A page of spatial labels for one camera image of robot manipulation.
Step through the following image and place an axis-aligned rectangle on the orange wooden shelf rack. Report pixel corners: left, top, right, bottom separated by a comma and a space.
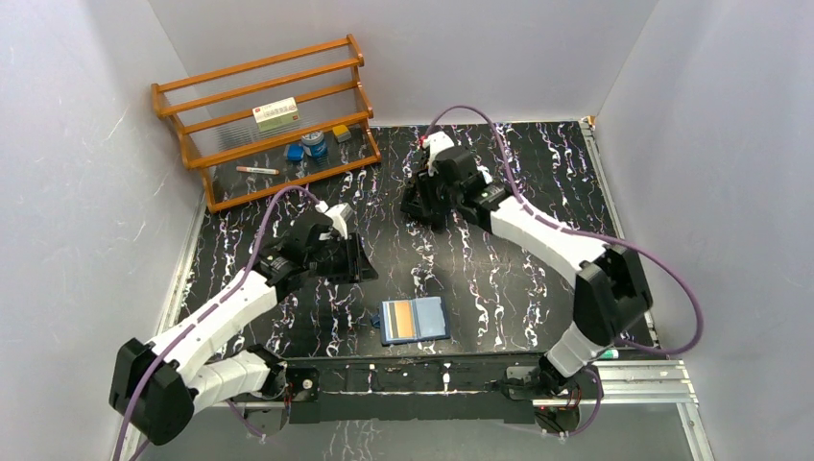
150, 35, 382, 213

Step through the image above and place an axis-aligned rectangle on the blue round tin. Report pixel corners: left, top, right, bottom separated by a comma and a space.
300, 131, 327, 158

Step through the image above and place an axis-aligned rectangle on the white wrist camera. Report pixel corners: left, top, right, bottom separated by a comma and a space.
420, 131, 456, 177
316, 201, 353, 240

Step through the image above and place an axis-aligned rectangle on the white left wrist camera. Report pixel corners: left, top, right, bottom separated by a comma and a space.
316, 201, 353, 240

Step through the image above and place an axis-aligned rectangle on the teal oval blister pack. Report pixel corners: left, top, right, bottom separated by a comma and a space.
477, 165, 493, 184

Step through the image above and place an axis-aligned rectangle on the yellow grey small block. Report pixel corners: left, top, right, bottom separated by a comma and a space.
332, 124, 351, 143

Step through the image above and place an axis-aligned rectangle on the black card box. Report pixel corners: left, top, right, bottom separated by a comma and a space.
400, 171, 447, 227

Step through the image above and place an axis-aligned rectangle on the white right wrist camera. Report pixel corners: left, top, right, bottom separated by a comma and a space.
420, 131, 456, 177

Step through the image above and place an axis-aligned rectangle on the blue leather card holder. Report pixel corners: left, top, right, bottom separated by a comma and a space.
371, 297, 451, 346

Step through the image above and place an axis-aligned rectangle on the blue small cap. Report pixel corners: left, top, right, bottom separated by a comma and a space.
285, 144, 304, 162

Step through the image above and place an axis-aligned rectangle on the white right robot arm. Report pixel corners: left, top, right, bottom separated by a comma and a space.
401, 142, 653, 398

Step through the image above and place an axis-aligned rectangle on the gold credit card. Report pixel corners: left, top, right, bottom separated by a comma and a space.
387, 301, 417, 340

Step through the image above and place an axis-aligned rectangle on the orange white marker pen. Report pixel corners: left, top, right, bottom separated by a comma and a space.
236, 166, 280, 176

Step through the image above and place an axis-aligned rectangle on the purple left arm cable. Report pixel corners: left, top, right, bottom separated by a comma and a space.
110, 185, 325, 461

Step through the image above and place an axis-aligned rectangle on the white green small box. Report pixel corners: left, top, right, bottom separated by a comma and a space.
251, 97, 300, 133

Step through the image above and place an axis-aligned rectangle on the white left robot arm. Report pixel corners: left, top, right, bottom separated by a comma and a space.
109, 203, 378, 446

